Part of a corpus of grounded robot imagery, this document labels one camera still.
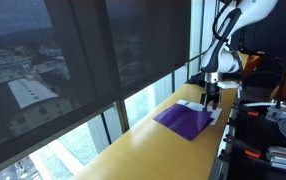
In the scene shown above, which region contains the black vertical pole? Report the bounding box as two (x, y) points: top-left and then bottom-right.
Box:
(238, 27), (249, 54)

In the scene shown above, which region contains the black cloth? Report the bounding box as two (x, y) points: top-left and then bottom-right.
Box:
(185, 70), (208, 88)

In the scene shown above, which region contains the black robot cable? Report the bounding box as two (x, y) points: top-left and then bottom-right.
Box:
(212, 0), (245, 82)

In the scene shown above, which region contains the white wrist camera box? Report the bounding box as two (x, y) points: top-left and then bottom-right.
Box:
(217, 81), (241, 91)

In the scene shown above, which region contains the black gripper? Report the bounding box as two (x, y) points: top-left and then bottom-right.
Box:
(200, 81), (223, 113)

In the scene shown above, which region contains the white paper sheet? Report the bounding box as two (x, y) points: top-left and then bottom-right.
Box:
(176, 99), (223, 127)

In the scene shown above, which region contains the black clamp orange handle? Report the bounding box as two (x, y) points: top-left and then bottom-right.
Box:
(222, 135), (262, 160)
(232, 103), (261, 118)

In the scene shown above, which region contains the purple file holder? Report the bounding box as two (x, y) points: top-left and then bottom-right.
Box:
(152, 103), (215, 142)

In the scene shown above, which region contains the grey mesh window blind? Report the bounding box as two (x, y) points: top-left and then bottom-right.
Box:
(0, 0), (122, 178)
(104, 0), (192, 88)

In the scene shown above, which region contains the long silver extrusion bar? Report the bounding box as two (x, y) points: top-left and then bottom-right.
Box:
(242, 100), (286, 113)

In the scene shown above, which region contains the silver corner bracket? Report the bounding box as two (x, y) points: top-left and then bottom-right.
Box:
(265, 106), (284, 123)

